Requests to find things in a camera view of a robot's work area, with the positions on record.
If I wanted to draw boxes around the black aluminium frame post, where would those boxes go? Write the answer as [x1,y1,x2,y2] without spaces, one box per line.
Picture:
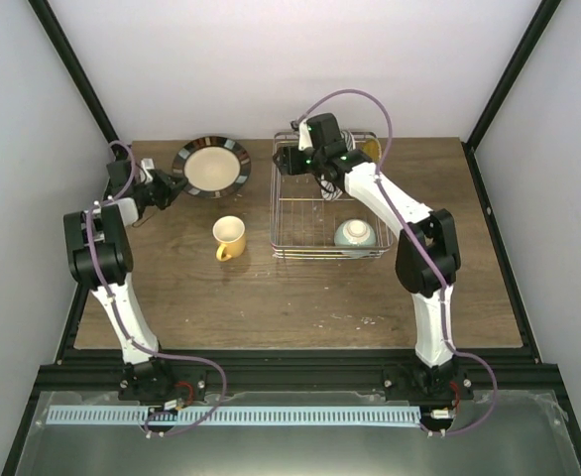
[28,0,119,143]
[466,0,564,145]

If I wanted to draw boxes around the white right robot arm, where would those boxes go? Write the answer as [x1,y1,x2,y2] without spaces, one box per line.
[273,113,461,400]

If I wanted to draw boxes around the light blue slotted cable duct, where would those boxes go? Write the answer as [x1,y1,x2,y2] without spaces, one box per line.
[44,405,421,427]

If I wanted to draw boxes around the yellow ceramic mug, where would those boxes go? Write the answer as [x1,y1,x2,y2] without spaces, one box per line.
[212,215,246,262]

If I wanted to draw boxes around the black aluminium frame post right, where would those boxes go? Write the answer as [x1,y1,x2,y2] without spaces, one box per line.
[466,0,564,145]

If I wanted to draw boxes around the green dotted white bowl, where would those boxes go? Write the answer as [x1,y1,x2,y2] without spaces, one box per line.
[334,219,377,259]

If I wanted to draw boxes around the yellow woven bamboo plate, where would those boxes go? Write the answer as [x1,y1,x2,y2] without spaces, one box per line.
[361,138,382,163]

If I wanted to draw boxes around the blue striped white plate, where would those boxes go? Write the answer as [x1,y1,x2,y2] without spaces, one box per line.
[316,129,356,201]

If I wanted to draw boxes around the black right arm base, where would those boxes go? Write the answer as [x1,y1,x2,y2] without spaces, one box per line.
[382,358,473,403]

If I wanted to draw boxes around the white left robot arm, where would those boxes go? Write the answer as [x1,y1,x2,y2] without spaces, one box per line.
[63,159,188,366]

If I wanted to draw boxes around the dark multicolour rimmed plate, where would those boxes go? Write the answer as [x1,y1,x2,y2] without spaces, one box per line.
[172,136,252,199]

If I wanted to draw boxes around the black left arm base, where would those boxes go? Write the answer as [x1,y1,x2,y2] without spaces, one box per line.
[118,359,206,405]

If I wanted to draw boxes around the black front frame rail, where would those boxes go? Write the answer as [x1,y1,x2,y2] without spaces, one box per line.
[35,349,563,393]

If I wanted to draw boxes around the steel wire dish rack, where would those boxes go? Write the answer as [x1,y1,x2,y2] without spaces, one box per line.
[269,129,395,262]

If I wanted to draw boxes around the black aluminium frame post left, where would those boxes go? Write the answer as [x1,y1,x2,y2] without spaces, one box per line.
[28,0,119,143]

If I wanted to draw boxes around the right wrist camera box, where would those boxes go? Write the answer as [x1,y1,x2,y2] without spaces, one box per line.
[290,118,314,152]

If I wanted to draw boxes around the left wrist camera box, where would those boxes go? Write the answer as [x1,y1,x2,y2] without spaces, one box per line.
[139,158,155,183]

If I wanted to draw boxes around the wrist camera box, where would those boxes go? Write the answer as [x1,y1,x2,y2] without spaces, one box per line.
[290,118,314,152]
[139,158,155,183]

